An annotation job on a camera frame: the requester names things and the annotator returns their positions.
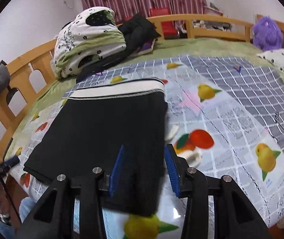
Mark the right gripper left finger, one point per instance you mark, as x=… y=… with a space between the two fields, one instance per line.
x=53 y=214

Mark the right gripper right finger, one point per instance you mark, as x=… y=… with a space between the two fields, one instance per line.
x=234 y=214

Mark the black pants white waistband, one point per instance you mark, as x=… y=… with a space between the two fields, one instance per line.
x=117 y=127

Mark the person left hand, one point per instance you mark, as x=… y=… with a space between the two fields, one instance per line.
x=4 y=209

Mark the blue jeans leg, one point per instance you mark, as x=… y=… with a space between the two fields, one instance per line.
x=25 y=207

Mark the fruit print plastic tablecloth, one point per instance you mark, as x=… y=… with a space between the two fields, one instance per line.
x=241 y=106

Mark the grey cap on bedpost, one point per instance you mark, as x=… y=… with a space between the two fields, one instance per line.
x=5 y=82

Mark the white black dotted pillow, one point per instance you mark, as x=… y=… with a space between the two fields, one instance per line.
x=281 y=59

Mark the green bed sheet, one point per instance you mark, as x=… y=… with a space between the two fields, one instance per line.
x=203 y=47

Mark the folded green white quilt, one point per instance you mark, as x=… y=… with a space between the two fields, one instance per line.
x=89 y=38

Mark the purple plush toy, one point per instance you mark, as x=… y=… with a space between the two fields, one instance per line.
x=267 y=35

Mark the red chair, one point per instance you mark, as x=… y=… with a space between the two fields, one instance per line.
x=164 y=22

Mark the black clothes pile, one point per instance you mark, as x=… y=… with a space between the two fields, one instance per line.
x=136 y=31

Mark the wooden bed frame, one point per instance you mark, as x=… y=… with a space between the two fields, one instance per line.
x=31 y=73

